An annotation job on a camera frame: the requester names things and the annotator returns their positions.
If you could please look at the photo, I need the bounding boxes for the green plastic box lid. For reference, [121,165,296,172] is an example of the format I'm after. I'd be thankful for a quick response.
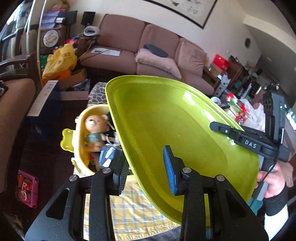
[105,75,259,223]

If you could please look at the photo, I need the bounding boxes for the person's right hand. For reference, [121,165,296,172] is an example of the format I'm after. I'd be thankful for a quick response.
[257,161,293,198]

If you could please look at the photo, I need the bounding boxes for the white sleeve with black cuff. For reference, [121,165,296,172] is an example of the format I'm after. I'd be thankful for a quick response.
[263,186,288,240]

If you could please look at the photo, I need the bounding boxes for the yellow checked cloth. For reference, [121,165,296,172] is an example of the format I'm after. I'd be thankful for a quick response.
[83,180,181,235]

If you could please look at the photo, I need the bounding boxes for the blue cube toy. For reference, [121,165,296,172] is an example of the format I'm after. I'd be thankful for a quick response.
[98,144,122,169]

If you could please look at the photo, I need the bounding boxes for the yellow plastic toy box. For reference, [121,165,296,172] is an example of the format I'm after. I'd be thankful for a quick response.
[60,104,109,176]

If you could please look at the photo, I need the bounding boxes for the red gift box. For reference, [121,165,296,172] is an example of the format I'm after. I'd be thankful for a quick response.
[212,54,231,71]

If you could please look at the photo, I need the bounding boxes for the teddy bear toy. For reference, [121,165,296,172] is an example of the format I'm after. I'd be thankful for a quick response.
[85,114,110,152]

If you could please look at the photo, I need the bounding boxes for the beige cushion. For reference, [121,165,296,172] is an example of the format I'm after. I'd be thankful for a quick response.
[135,48,182,79]

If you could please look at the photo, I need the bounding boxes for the grey pebble pattern tablecloth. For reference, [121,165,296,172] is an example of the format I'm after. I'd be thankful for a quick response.
[87,82,107,107]

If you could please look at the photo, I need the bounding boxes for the dark blue cushion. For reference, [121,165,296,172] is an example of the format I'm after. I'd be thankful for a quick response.
[144,44,168,58]

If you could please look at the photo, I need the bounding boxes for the yellow plastic bag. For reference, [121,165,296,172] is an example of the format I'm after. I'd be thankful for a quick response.
[42,44,77,79]

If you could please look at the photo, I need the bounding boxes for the black usb cable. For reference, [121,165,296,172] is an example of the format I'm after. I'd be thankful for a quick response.
[248,127,286,207]

